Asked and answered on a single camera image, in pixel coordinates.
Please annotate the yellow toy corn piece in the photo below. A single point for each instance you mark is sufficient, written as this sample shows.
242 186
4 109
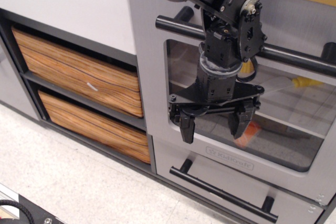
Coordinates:
279 83

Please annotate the grey oven rack shelf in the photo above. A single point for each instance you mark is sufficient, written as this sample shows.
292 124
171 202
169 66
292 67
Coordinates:
309 109

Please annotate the lower wood-pattern fabric bin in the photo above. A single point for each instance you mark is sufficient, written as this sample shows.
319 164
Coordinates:
117 135

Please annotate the upper wood-pattern fabric bin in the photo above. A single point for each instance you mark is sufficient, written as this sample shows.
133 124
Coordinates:
109 85

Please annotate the orange toy food block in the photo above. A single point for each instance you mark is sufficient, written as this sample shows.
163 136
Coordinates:
252 130

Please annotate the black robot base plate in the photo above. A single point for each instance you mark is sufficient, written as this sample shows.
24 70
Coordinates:
39 214

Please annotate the grey lower oven drawer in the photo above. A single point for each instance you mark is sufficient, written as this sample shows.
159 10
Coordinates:
288 208

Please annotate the black drawer handle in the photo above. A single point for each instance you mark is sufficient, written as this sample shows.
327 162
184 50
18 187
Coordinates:
263 212

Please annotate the grey toy oven door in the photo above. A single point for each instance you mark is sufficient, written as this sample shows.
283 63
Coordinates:
281 156

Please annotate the grey toy kitchen cabinet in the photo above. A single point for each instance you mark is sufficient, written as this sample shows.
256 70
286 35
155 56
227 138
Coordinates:
102 26

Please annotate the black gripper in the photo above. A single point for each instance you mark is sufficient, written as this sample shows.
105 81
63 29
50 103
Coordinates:
216 89

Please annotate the wood-pattern fabric bin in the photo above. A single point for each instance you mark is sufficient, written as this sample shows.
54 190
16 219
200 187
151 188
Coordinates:
117 135
109 85

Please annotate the black oven door handle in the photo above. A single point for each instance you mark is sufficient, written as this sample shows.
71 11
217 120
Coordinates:
180 25

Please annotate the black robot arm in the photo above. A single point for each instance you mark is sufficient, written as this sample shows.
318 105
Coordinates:
233 36

